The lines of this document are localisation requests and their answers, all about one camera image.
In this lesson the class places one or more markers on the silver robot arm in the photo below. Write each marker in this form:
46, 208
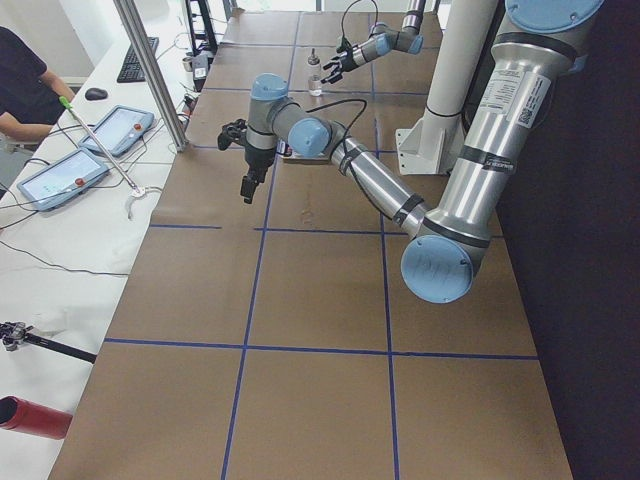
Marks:
381, 40
497, 63

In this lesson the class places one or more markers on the wrist black camera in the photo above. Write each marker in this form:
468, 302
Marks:
344, 45
232, 133

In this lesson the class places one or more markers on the person in black shirt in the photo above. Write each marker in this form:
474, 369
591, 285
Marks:
30, 92

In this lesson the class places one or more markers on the black keyboard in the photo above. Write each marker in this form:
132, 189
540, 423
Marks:
131, 70

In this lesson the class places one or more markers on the clear glass sauce bottle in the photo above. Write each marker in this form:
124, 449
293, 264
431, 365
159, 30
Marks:
314, 70

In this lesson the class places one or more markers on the aluminium frame post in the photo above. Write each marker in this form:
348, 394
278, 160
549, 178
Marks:
137, 34

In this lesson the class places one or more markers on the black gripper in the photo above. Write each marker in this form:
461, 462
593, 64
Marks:
258, 159
351, 56

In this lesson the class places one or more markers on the metal grabber stick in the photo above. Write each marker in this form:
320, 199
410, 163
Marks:
137, 192

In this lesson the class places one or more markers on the far blue teach pendant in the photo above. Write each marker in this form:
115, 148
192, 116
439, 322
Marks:
122, 127

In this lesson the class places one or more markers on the red cylinder bottle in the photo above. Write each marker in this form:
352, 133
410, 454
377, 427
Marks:
22, 416

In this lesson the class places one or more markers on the blue teach pendant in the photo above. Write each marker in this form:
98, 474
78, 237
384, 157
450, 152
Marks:
63, 180
122, 127

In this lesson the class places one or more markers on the digital kitchen scale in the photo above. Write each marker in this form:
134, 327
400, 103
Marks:
288, 155

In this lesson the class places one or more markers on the black computer mouse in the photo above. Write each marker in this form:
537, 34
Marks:
95, 94

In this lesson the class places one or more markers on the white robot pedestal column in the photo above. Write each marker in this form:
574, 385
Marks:
432, 145

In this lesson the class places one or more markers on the black tripod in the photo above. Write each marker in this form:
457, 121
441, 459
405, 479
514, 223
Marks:
15, 334

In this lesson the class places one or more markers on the near blue teach pendant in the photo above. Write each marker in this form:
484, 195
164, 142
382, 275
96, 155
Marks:
63, 180

